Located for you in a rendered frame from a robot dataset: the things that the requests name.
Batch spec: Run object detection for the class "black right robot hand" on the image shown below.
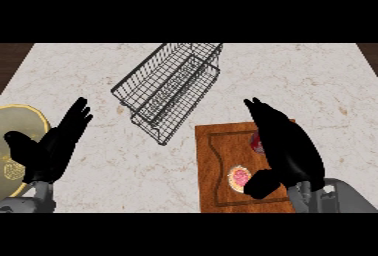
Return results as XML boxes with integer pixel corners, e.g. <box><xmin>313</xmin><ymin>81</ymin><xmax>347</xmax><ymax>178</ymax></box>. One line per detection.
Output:
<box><xmin>242</xmin><ymin>97</ymin><xmax>326</xmax><ymax>200</ymax></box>

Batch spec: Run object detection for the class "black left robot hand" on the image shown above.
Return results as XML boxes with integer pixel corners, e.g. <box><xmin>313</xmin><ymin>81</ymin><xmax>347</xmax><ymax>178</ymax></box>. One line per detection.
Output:
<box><xmin>3</xmin><ymin>96</ymin><xmax>95</xmax><ymax>185</ymax></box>

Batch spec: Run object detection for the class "pink-ended can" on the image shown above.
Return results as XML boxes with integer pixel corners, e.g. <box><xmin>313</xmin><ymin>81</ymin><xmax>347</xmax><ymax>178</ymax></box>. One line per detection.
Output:
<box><xmin>226</xmin><ymin>164</ymin><xmax>254</xmax><ymax>194</ymax></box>

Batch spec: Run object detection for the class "brown wooden cutting board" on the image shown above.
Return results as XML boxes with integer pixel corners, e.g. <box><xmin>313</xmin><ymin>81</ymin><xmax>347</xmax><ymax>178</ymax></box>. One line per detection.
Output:
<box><xmin>193</xmin><ymin>119</ymin><xmax>298</xmax><ymax>214</ymax></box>

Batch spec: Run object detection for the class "dark red round object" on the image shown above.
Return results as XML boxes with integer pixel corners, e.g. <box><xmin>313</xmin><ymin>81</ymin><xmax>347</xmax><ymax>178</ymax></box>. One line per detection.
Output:
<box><xmin>248</xmin><ymin>130</ymin><xmax>266</xmax><ymax>155</ymax></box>

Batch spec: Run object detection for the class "olive plate with yellow rim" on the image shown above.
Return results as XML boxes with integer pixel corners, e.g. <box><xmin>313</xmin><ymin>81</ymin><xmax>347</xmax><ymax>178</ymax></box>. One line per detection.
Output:
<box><xmin>0</xmin><ymin>103</ymin><xmax>52</xmax><ymax>199</ymax></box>

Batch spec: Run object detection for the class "black wire tiered basket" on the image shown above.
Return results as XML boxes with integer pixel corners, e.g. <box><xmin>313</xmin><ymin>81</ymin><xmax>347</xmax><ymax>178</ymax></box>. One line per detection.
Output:
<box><xmin>109</xmin><ymin>42</ymin><xmax>224</xmax><ymax>147</ymax></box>

